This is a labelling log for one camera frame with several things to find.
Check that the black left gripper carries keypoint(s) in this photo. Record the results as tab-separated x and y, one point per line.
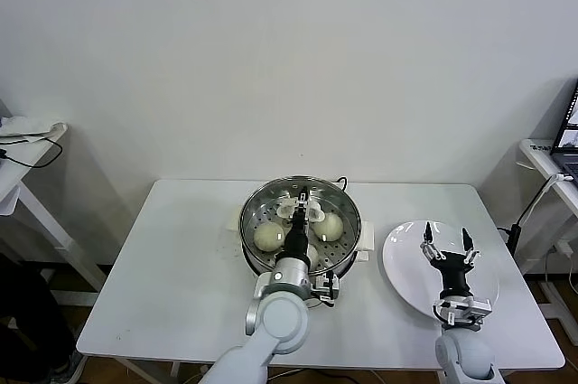
298	241

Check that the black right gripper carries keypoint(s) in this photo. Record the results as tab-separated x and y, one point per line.
455	271

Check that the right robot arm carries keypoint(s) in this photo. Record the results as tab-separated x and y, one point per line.
465	357

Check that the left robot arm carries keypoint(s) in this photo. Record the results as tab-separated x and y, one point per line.
277	325

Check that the stainless steel steamer basket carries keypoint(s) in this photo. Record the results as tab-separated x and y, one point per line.
348	258

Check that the white round plate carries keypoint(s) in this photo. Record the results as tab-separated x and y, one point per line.
406	266

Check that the cream electric cooker base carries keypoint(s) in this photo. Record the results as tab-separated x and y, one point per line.
368	237

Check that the white power plug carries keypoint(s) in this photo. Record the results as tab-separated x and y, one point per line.
563	247

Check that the white side table with laptop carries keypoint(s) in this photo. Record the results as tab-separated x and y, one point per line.
535	152

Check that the open dark laptop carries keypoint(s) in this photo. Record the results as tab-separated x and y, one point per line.
570	131

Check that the white side table with cloth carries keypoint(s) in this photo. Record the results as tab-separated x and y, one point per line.
34	156

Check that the cream folded cloth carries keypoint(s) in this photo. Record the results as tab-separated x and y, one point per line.
27	124

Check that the person leg in dark trousers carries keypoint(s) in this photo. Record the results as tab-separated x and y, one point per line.
31	311

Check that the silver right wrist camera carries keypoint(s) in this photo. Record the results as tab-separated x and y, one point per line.
463	311

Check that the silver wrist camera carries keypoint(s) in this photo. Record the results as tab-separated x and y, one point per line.
463	311
326	289

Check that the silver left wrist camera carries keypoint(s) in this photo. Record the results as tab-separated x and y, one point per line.
326	289

